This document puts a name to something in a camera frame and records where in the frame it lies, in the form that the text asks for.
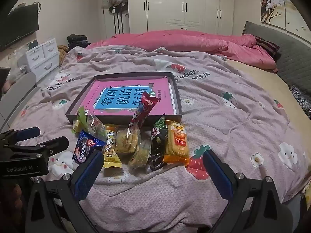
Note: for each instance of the green and black snack packet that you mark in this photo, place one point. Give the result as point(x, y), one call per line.
point(158, 136)

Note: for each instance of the beige bed sheet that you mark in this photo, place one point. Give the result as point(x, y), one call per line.
point(272, 85)

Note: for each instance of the white wardrobe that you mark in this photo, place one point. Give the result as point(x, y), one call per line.
point(182, 4)

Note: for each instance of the blue cookie packet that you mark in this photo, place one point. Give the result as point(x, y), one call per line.
point(83, 148)

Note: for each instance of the white drawer unit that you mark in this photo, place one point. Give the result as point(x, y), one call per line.
point(43, 55)

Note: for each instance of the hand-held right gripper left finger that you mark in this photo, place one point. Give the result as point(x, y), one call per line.
point(87, 174)

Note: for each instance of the dark clothes pile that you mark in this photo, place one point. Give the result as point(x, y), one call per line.
point(76, 41)

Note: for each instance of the dark shallow cardboard box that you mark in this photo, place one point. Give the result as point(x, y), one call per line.
point(114, 120)

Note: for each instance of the brown plush toy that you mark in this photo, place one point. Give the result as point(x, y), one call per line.
point(62, 51)

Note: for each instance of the grey padded headboard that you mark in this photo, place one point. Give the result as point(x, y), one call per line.
point(291, 58)

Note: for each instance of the pink quilt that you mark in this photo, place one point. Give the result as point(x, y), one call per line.
point(170, 41)

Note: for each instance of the strawberry printed blanket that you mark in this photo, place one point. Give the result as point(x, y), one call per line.
point(230, 126)

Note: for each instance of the coat rack with clothes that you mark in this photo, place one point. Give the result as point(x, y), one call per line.
point(116, 2)

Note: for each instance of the black white patterned cloth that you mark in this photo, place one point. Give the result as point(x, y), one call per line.
point(301, 99)

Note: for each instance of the yellow snack packet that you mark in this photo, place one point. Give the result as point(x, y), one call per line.
point(110, 157)

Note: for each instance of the pale green clear snack packet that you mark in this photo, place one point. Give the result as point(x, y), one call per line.
point(141, 155)

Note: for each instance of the floral wall painting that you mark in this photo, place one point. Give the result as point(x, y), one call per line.
point(274, 0)

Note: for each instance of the dark brown small snack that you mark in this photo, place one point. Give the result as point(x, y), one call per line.
point(155, 162)

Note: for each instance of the clear cracker packet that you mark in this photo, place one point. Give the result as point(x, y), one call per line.
point(125, 140)

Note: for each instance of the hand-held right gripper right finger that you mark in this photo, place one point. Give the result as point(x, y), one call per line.
point(218, 177)

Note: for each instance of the orange snack packet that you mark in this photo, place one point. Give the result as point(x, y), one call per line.
point(176, 143)

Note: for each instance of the dark striped pillow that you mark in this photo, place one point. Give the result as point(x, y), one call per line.
point(267, 46)

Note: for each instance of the black television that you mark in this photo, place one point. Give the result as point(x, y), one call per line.
point(17, 29)

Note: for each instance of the red wafer packet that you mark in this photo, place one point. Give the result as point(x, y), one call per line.
point(145, 106)

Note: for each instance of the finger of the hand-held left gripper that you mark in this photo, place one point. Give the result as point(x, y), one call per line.
point(28, 133)
point(51, 144)

